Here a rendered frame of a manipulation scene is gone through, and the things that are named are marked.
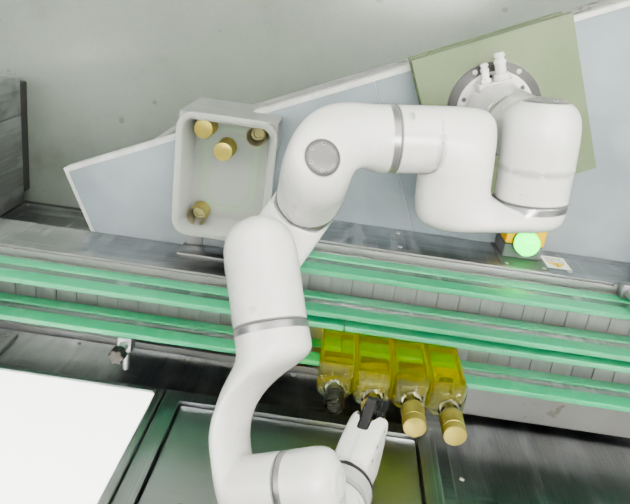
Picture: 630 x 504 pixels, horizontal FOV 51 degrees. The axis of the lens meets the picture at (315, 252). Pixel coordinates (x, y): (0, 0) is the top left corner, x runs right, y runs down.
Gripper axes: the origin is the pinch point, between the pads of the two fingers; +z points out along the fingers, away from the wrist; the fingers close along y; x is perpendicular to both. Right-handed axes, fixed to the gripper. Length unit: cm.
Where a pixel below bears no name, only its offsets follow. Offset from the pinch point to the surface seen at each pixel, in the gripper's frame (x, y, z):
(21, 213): 120, -16, 67
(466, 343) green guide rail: -9.8, 4.6, 22.4
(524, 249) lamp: -15.3, 18.9, 35.0
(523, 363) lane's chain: -20.4, -1.9, 33.7
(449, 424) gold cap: -10.4, 1.5, 2.4
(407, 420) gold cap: -4.7, 1.5, 0.3
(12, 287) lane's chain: 71, -3, 9
